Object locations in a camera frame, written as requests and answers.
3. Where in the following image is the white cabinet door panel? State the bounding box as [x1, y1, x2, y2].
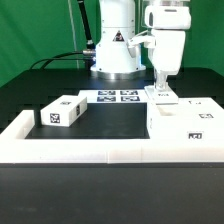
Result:
[178, 97, 224, 119]

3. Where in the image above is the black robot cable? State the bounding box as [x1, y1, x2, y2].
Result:
[29, 0, 98, 70]

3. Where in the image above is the white cabinet top block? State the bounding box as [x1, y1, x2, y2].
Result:
[40, 95, 87, 127]

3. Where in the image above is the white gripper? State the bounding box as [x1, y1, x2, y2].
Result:
[144, 3, 191, 91]

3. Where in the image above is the white cabinet body box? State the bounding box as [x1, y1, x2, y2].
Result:
[146, 101, 224, 148]

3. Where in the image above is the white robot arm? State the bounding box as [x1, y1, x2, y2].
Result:
[91, 0, 191, 91]

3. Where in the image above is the white base tag plate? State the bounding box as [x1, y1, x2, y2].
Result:
[79, 89, 148, 103]

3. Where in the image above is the thin white cable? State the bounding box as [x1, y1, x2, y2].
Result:
[67, 0, 80, 70]

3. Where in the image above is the white U-shaped obstacle wall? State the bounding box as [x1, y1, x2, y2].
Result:
[0, 110, 224, 164]

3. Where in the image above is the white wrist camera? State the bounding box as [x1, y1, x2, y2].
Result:
[127, 35, 155, 58]

